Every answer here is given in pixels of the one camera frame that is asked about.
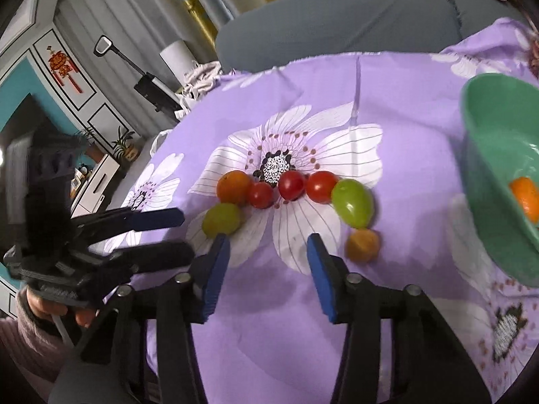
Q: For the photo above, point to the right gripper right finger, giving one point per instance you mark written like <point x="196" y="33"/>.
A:
<point x="349" y="299"/>

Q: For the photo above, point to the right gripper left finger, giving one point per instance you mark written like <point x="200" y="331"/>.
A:
<point x="188" y="298"/>

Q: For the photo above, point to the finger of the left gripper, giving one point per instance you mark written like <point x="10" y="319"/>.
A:
<point x="146" y="258"/>
<point x="156" y="219"/>

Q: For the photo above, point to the small yellow-orange tomato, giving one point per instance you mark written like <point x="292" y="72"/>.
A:
<point x="362" y="246"/>

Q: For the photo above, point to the round green tomato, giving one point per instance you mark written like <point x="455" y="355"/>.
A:
<point x="223" y="218"/>

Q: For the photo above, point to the large green oval tomato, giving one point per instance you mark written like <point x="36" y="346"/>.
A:
<point x="353" y="202"/>

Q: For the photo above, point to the large orange tomato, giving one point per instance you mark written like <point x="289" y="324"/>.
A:
<point x="233" y="187"/>

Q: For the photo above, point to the small red tomato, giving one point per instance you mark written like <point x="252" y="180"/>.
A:
<point x="260" y="195"/>

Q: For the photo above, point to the orange fruit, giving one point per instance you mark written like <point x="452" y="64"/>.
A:
<point x="525" y="192"/>

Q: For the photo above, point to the person's left forearm sleeve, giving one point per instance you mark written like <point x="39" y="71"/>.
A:
<point x="32" y="354"/>

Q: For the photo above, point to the person's left hand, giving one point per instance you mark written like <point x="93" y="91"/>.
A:
<point x="45" y="309"/>

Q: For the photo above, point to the white TV cabinet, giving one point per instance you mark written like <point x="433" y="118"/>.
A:
<point x="92" y="194"/>

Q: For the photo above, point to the potted green plant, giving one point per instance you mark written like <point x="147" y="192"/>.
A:
<point x="124" y="148"/>

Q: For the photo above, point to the black phone stand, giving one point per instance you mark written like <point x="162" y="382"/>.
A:
<point x="149" y="86"/>

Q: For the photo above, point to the purple floral tablecloth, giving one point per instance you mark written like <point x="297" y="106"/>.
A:
<point x="390" y="121"/>

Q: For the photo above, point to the red Chinese knot decoration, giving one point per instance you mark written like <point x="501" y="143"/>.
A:
<point x="62" y="67"/>

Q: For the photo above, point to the white crumpled cloth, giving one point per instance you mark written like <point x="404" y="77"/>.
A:
<point x="198" y="82"/>

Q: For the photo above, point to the white cylindrical lamp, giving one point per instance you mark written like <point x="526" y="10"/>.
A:
<point x="179" y="60"/>

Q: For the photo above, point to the green plastic bowl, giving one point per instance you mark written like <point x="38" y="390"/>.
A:
<point x="500" y="116"/>

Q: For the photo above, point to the grey sofa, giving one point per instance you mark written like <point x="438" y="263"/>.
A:
<point x="286" y="30"/>

